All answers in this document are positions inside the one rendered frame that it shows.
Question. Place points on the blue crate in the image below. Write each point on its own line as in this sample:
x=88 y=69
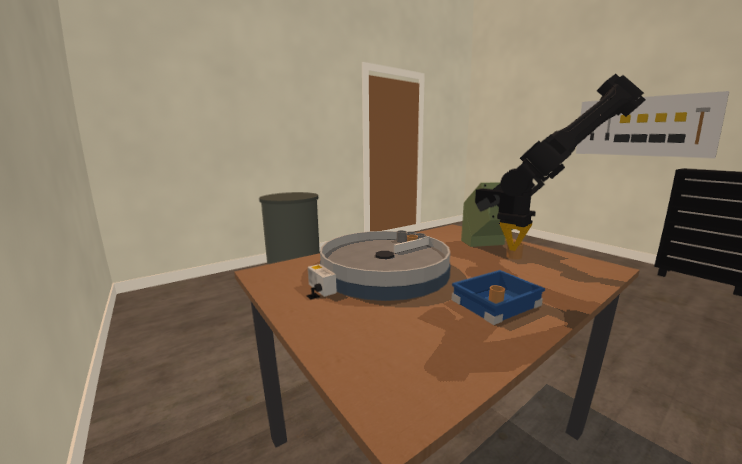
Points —
x=495 y=313

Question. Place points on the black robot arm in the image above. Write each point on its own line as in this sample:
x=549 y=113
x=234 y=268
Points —
x=546 y=158

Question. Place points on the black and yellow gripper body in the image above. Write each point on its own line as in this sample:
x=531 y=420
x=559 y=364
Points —
x=521 y=216

